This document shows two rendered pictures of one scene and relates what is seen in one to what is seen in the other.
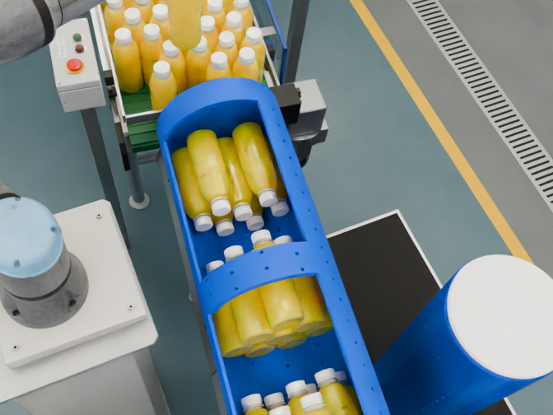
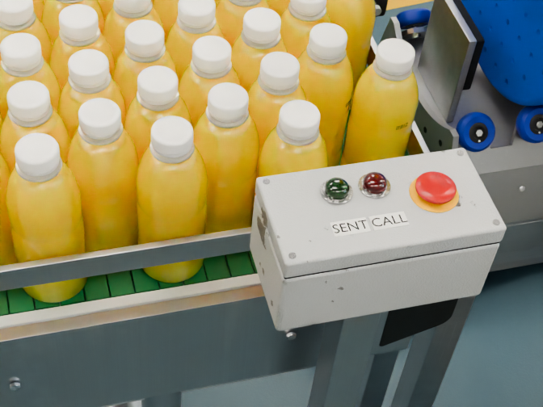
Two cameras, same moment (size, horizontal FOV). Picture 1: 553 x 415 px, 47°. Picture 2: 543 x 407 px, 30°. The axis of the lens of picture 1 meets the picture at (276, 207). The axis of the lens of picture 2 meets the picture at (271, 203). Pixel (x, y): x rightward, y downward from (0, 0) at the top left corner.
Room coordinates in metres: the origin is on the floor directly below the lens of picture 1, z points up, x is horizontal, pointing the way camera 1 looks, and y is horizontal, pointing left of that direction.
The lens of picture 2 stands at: (1.00, 1.14, 1.76)
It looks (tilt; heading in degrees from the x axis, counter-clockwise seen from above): 49 degrees down; 276
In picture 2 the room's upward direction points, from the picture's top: 7 degrees clockwise
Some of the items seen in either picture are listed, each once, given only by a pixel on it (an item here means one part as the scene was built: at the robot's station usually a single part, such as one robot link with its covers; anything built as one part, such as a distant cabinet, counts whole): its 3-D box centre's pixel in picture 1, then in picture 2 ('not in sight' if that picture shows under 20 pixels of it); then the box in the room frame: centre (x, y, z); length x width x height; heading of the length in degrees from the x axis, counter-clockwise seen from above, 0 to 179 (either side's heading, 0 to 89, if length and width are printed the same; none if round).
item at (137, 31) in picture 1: (136, 42); (223, 170); (1.13, 0.45, 0.99); 0.07 x 0.07 x 0.18
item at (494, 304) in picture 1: (509, 314); not in sight; (0.55, -0.54, 1.03); 0.28 x 0.28 x 0.01
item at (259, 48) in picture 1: (251, 60); not in sight; (1.14, 0.14, 0.99); 0.07 x 0.07 x 0.18
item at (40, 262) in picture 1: (22, 244); not in sight; (0.37, 0.39, 1.34); 0.13 x 0.12 x 0.14; 63
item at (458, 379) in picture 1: (443, 366); not in sight; (0.55, -0.54, 0.59); 0.28 x 0.28 x 0.88
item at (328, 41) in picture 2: (170, 48); (327, 40); (1.05, 0.33, 1.08); 0.04 x 0.04 x 0.02
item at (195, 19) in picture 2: not in sight; (196, 10); (1.19, 0.32, 1.08); 0.04 x 0.04 x 0.02
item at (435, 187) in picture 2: (74, 65); (435, 189); (0.92, 0.53, 1.11); 0.04 x 0.04 x 0.01
